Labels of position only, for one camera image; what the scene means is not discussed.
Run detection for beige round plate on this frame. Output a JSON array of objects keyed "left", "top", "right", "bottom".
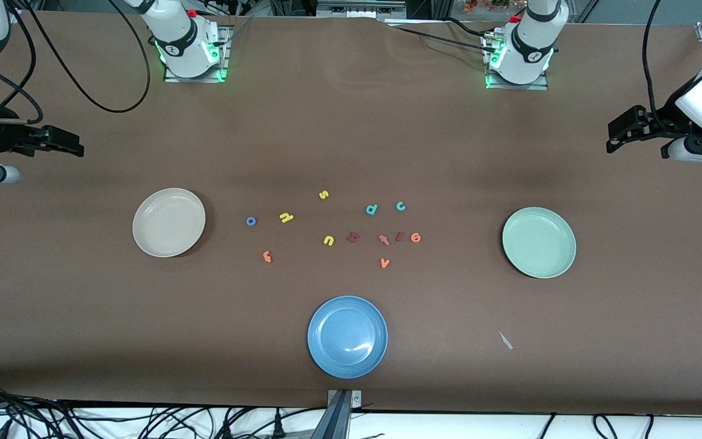
[{"left": 132, "top": 188, "right": 207, "bottom": 258}]

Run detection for light green round plate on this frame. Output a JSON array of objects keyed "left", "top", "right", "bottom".
[{"left": 502, "top": 207, "right": 577, "bottom": 279}]

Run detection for orange flower decoration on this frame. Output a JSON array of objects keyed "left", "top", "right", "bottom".
[{"left": 464, "top": 0, "right": 525, "bottom": 14}]

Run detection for brown table mat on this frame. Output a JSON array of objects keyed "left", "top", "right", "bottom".
[{"left": 0, "top": 11, "right": 702, "bottom": 416}]

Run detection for grey electronics box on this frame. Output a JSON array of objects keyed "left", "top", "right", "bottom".
[{"left": 316, "top": 0, "right": 408, "bottom": 19}]

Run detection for blue round plate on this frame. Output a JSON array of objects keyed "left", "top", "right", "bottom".
[{"left": 307, "top": 296, "right": 389, "bottom": 379}]

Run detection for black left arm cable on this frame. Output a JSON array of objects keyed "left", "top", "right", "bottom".
[{"left": 642, "top": 0, "right": 668, "bottom": 123}]

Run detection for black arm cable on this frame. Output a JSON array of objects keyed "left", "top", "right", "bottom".
[
  {"left": 642, "top": 0, "right": 668, "bottom": 123},
  {"left": 0, "top": 0, "right": 152, "bottom": 126}
]

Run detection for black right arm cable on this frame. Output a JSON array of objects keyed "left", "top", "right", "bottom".
[{"left": 0, "top": 0, "right": 152, "bottom": 126}]

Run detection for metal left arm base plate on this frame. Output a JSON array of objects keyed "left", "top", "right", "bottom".
[{"left": 484, "top": 34, "right": 550, "bottom": 91}]

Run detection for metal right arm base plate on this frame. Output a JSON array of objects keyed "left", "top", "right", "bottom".
[{"left": 164, "top": 27, "right": 230, "bottom": 83}]

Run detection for black base cable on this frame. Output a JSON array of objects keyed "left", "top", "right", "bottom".
[{"left": 388, "top": 18, "right": 498, "bottom": 54}]

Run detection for tangled black floor cables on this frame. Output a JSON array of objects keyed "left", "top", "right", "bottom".
[{"left": 0, "top": 378, "right": 327, "bottom": 439}]

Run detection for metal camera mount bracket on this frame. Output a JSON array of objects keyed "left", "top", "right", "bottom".
[{"left": 311, "top": 389, "right": 364, "bottom": 439}]

